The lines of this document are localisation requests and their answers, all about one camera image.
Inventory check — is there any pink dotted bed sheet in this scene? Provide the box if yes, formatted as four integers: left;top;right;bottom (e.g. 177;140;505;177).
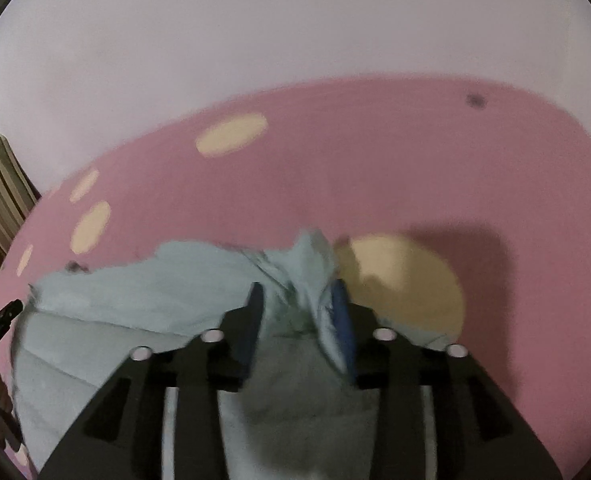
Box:
0;75;591;480

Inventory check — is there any light blue puffer jacket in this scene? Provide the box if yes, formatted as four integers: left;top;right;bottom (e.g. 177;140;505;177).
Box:
10;230;451;480

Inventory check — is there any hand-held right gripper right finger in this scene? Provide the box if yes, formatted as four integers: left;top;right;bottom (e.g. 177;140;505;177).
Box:
330;280;563;480

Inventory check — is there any striped headboard cushion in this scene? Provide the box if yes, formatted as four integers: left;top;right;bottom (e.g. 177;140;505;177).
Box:
0;135;41;321

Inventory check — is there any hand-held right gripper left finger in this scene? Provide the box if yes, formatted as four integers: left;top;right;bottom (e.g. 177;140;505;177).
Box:
38;282;266;480

